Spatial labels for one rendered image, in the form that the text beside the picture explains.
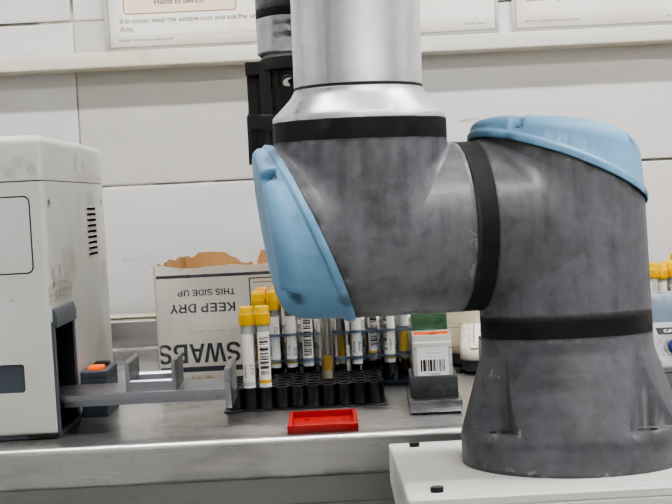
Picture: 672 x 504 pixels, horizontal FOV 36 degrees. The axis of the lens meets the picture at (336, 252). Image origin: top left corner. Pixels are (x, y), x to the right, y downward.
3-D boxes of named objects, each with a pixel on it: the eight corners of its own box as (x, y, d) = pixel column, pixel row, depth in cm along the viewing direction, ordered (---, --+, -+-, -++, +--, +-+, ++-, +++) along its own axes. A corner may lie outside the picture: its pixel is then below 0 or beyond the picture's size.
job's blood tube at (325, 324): (323, 397, 115) (318, 307, 115) (323, 395, 117) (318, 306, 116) (335, 397, 115) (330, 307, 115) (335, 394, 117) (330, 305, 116)
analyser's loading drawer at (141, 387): (26, 418, 104) (22, 366, 103) (44, 405, 110) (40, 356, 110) (232, 408, 104) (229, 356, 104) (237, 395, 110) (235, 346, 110)
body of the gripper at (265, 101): (254, 173, 118) (248, 66, 118) (329, 169, 119) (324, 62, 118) (249, 171, 111) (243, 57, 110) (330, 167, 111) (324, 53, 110)
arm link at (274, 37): (324, 23, 118) (324, 10, 110) (326, 64, 118) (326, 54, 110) (257, 27, 118) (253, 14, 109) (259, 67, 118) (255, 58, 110)
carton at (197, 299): (155, 384, 132) (148, 264, 131) (186, 350, 161) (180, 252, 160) (350, 374, 132) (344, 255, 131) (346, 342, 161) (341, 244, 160)
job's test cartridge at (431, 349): (415, 397, 108) (412, 336, 108) (413, 388, 113) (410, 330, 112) (454, 395, 108) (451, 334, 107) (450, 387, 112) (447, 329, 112)
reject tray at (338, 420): (287, 434, 100) (287, 426, 100) (290, 419, 107) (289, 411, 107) (358, 430, 100) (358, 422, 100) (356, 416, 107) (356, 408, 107)
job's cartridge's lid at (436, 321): (409, 288, 112) (408, 288, 113) (411, 331, 112) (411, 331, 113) (445, 286, 112) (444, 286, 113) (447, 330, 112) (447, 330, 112)
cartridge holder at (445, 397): (409, 415, 106) (408, 380, 106) (406, 398, 115) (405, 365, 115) (463, 413, 106) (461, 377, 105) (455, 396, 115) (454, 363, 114)
